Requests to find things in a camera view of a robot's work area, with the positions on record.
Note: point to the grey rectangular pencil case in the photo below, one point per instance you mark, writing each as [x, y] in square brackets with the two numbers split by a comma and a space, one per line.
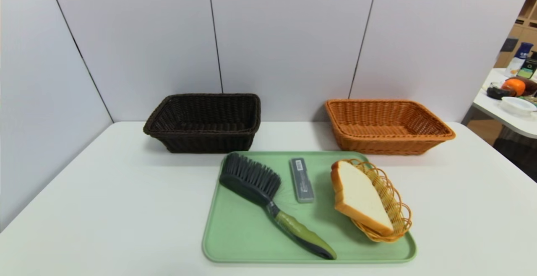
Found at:
[302, 183]

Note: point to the dark brown wicker basket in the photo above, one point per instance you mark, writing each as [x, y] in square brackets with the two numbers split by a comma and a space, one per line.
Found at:
[209, 141]

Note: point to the orange wicker basket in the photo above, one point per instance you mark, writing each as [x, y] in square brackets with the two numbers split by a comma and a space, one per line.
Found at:
[377, 146]

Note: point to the small oval woven basket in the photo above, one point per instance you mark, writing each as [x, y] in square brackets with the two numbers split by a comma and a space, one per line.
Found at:
[396, 209]

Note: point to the light green plastic tray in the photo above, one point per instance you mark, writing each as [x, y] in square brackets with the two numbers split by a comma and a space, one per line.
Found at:
[251, 225]

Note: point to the white bread slice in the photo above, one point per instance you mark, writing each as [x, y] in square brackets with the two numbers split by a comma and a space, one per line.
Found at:
[361, 196]

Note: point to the white side table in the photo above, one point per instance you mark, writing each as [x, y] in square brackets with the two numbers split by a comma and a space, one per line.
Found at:
[495, 106]

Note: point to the small black object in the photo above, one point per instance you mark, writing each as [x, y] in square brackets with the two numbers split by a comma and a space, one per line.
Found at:
[497, 92]

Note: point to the orange fruit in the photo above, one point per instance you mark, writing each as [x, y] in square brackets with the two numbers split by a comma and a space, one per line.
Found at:
[515, 87]

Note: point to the white shallow bowl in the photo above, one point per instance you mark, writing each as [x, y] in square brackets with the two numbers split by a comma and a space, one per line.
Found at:
[518, 105]

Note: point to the small grey box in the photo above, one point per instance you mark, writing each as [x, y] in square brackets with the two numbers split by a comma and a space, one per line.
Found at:
[509, 44]

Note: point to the white bottle with blue cap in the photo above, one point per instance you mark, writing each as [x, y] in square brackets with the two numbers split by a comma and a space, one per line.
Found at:
[518, 60]

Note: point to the brown round object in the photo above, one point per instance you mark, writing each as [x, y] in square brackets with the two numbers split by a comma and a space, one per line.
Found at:
[531, 85]

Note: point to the dark green package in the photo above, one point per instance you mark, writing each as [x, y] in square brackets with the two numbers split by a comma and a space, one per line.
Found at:
[528, 68]

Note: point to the wooden shelf unit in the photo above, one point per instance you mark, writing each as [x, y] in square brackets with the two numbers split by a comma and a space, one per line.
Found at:
[526, 32]

